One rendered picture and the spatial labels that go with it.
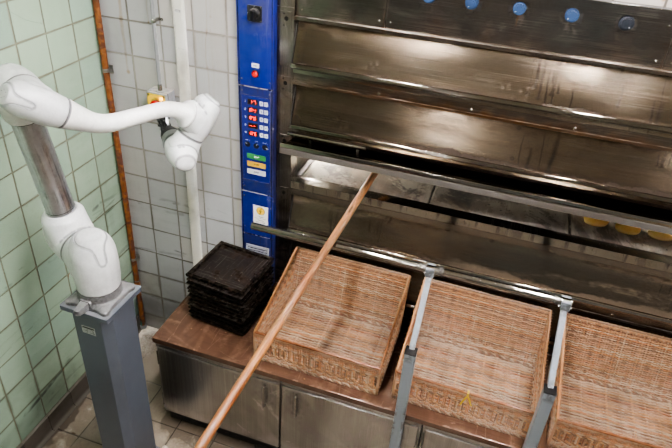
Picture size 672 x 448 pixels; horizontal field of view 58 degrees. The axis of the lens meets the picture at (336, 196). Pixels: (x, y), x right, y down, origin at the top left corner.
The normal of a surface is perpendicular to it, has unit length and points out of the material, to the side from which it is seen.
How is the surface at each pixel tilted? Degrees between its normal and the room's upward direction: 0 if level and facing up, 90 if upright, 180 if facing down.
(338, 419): 90
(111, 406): 90
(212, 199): 90
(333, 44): 69
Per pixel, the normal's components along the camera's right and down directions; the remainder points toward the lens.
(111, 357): 0.43, 0.49
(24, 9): 0.95, 0.21
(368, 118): -0.27, 0.18
